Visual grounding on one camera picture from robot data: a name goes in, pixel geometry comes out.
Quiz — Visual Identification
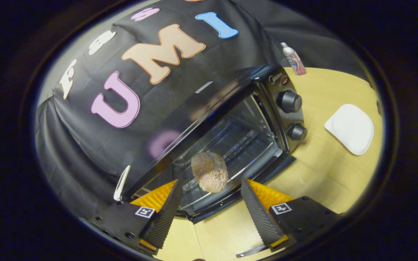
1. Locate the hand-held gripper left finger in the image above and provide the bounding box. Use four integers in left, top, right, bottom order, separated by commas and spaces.
86, 179, 184, 255

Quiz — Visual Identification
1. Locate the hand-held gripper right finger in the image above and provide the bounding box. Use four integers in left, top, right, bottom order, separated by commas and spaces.
241, 177, 344, 253

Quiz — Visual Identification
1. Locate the round breaded food patty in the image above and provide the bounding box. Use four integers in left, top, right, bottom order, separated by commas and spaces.
190, 152, 229, 194

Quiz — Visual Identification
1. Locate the black toaster oven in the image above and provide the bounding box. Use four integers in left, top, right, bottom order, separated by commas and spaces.
122, 64, 308, 258

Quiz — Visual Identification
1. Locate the white toaster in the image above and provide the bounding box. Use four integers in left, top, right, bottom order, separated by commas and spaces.
113, 165, 131, 202

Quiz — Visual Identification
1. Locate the black backdrop cloth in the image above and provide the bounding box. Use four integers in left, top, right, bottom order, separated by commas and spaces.
35, 0, 373, 218

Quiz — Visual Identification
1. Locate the white plate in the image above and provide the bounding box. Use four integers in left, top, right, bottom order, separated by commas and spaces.
324, 104, 375, 156

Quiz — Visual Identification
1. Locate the silver bottle with pink label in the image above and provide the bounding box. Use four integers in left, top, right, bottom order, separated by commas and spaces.
280, 42, 307, 76

